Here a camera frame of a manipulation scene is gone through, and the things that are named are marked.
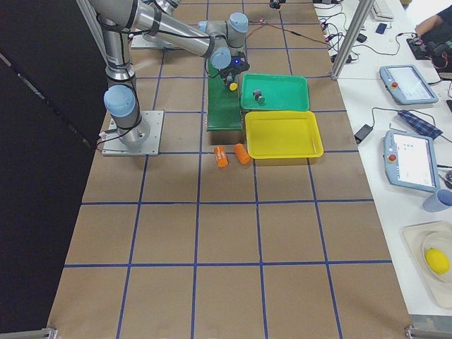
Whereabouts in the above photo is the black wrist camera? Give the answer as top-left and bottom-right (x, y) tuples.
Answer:
(230, 51), (250, 74)

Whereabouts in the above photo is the yellow push button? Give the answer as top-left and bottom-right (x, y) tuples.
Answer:
(225, 76), (238, 91)

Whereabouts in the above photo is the red black wire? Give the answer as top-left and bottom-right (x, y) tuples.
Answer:
(245, 20), (333, 47)

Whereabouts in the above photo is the far blue teach pendant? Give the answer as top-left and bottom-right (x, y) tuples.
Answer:
(379, 64), (439, 105)

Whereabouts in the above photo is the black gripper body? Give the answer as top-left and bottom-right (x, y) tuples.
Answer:
(269, 0), (286, 9)
(218, 66), (244, 85)

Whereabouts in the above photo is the blue plaid cloth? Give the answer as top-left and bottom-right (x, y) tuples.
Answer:
(398, 110), (443, 140)

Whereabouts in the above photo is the blue phone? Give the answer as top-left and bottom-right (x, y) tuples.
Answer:
(375, 23), (387, 35)

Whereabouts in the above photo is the white keyboard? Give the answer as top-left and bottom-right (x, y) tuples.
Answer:
(370, 0), (394, 22)

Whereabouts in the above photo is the blue teach pendant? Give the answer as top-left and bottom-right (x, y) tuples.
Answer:
(379, 64), (439, 105)
(383, 130), (440, 193)

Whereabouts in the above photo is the white bowl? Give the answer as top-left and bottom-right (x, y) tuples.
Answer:
(422, 232), (451, 283)

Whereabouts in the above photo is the rear aluminium frame post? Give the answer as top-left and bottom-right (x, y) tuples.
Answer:
(76, 0), (106, 59)

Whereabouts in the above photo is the near blue teach pendant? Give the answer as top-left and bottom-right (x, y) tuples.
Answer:
(383, 130), (440, 193)

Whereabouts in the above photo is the black power adapter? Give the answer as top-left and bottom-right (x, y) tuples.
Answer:
(354, 124), (373, 144)

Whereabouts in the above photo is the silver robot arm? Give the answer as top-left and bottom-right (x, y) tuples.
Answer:
(86, 1), (249, 155)

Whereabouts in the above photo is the green push button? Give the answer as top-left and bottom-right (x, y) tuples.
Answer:
(252, 88), (266, 105)

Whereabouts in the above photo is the plain orange cylinder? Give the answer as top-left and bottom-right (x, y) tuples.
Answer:
(234, 143), (251, 165)

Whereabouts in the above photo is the yellow plastic tray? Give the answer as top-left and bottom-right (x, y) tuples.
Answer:
(245, 111), (323, 160)

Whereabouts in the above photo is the blue plastic cup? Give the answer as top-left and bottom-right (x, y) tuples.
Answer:
(422, 189), (452, 213)

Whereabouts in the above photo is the green plastic tray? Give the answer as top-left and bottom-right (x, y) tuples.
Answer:
(240, 73), (310, 112)

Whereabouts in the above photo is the person in dark clothes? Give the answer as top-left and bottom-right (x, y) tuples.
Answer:
(415, 6), (451, 44)

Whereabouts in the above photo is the yellow lemon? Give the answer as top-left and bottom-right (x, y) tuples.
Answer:
(424, 248), (450, 275)

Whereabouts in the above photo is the beige tray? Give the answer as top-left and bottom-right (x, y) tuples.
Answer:
(402, 221), (451, 309)

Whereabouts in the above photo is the green conveyor belt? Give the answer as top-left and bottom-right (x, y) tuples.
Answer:
(207, 61), (242, 131)

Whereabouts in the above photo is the orange cylinder with 4680 text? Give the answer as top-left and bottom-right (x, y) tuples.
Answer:
(214, 145), (229, 168)

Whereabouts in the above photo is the aluminium frame post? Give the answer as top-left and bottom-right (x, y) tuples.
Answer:
(331, 0), (374, 80)
(76, 0), (106, 59)

